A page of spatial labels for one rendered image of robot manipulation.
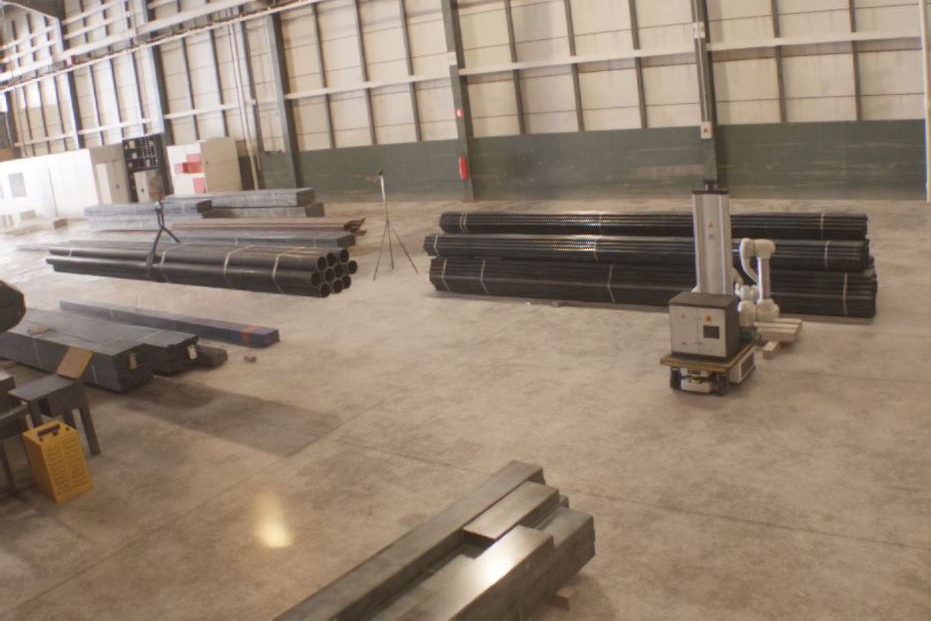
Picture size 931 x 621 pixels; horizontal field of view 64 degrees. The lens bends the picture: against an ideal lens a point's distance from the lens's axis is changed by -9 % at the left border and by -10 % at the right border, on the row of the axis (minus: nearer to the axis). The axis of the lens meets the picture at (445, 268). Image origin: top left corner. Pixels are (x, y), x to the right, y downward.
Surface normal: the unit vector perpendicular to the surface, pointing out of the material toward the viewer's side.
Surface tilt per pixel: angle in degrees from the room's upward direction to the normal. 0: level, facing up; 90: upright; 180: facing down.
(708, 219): 90
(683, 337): 90
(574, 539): 90
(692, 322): 90
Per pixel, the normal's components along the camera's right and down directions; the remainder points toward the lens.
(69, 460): 0.75, 0.06
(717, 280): -0.63, 0.25
